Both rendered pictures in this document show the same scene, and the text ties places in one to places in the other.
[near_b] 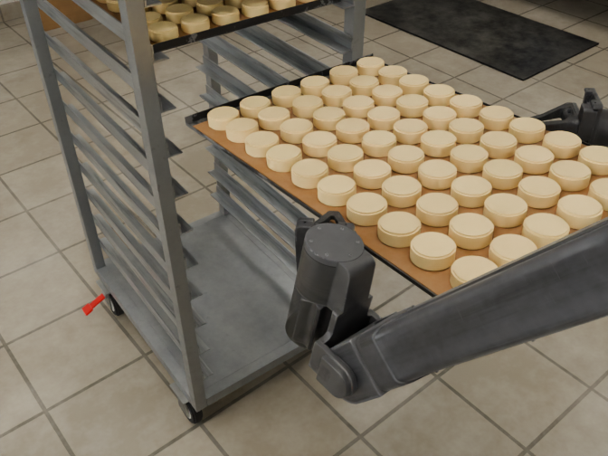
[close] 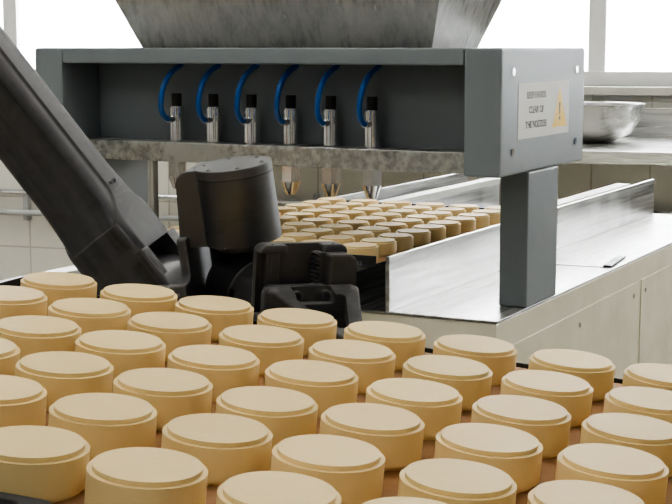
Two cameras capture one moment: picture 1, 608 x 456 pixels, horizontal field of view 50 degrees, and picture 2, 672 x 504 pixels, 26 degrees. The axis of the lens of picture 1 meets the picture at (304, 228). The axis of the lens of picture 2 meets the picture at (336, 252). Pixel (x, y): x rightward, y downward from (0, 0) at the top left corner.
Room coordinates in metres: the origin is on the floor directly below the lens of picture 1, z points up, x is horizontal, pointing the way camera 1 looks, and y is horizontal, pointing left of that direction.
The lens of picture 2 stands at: (1.40, -0.54, 1.18)
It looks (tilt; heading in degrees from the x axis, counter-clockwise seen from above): 8 degrees down; 147
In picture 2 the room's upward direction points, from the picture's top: straight up
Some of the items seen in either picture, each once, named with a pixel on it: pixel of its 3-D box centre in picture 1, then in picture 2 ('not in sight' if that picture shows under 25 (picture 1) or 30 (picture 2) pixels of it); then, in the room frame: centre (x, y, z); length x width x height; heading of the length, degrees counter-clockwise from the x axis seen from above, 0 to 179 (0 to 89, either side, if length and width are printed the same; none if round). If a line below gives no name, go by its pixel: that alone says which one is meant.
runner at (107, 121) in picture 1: (109, 119); not in sight; (1.24, 0.42, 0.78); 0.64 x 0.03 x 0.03; 37
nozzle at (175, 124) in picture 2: not in sight; (171, 126); (-0.47, 0.38, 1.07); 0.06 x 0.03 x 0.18; 120
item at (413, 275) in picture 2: not in sight; (550, 230); (-0.45, 1.08, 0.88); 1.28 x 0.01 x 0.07; 120
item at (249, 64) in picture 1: (261, 71); not in sight; (1.47, 0.11, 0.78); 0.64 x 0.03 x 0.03; 37
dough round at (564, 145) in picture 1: (561, 144); not in sight; (0.77, -0.36, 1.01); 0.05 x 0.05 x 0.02
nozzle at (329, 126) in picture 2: not in sight; (325, 130); (-0.25, 0.51, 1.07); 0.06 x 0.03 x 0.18; 120
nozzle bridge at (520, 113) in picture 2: not in sight; (307, 166); (-0.40, 0.56, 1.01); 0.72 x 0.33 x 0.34; 30
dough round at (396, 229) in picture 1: (399, 229); (214, 318); (0.59, -0.11, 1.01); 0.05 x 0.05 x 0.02
